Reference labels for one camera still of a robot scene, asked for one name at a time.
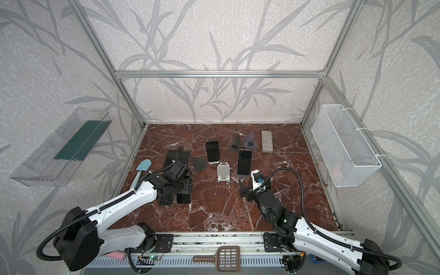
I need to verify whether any brown plastic spatula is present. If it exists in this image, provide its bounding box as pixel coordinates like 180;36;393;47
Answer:
192;245;241;272

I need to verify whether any light blue toy shovel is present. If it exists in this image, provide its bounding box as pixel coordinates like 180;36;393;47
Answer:
130;159;152;189

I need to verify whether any grey angled phone stand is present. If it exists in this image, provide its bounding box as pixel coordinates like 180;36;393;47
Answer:
228;134;242;152

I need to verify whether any black phone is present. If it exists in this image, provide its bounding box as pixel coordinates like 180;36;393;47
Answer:
205;141;220;165
163;150;180;168
176;192;192;205
159;194;174;206

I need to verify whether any white wire mesh basket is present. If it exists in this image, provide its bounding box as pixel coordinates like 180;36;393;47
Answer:
312;104;382;187

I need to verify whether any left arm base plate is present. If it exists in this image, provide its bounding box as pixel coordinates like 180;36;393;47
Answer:
138;234;174;253

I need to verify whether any white phone stand centre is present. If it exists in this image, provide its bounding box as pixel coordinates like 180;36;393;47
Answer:
217;162;230;182

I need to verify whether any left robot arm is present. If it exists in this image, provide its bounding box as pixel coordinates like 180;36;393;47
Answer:
36;161;191;271

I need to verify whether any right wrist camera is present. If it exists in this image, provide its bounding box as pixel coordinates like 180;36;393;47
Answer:
250;170;266;191

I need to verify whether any grey rectangular block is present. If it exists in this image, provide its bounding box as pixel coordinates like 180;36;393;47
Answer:
261;131;273;154

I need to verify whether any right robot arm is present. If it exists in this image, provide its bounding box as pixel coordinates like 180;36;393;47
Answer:
241;170;403;275

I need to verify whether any green circuit board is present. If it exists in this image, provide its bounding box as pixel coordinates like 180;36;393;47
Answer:
137;255;162;265

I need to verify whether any dark grey round phone stand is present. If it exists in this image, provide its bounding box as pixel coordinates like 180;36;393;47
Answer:
244;132;257;151

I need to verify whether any blue black device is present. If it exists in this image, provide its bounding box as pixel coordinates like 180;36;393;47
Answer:
310;254;323;264

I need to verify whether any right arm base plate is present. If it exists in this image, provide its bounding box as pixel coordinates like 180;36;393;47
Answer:
262;232;285;253

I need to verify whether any white framed phone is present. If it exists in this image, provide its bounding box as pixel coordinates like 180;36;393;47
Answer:
178;151;191;167

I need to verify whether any clear plastic wall shelf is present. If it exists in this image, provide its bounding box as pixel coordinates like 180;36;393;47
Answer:
10;107;112;187

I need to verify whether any purple edged phone right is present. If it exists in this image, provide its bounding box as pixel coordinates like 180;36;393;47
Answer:
237;150;252;177

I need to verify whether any purple pink toy rake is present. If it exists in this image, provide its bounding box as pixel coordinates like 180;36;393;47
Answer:
105;252;127;261

